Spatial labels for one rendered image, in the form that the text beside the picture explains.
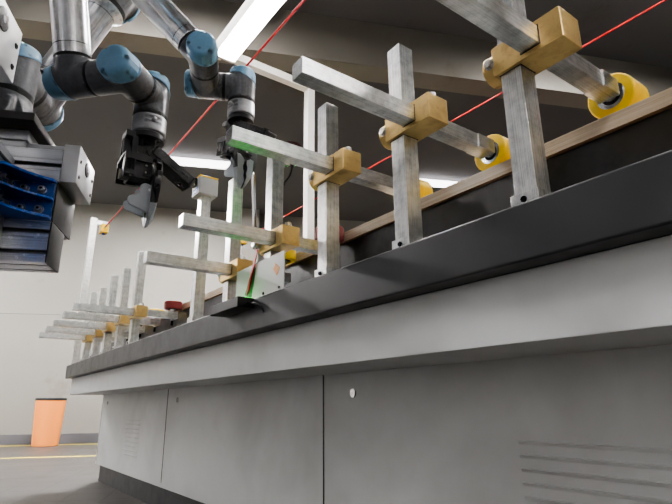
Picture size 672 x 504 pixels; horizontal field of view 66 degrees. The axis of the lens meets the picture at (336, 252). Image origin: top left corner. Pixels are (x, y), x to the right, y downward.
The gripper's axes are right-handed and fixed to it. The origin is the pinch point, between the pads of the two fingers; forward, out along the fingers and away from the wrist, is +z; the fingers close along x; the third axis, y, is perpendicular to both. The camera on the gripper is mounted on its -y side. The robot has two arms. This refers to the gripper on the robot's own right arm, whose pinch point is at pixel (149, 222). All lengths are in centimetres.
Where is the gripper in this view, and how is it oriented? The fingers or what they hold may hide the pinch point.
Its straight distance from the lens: 119.3
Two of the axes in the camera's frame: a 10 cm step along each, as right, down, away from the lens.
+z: 0.1, 9.6, -2.9
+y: -8.1, -1.6, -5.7
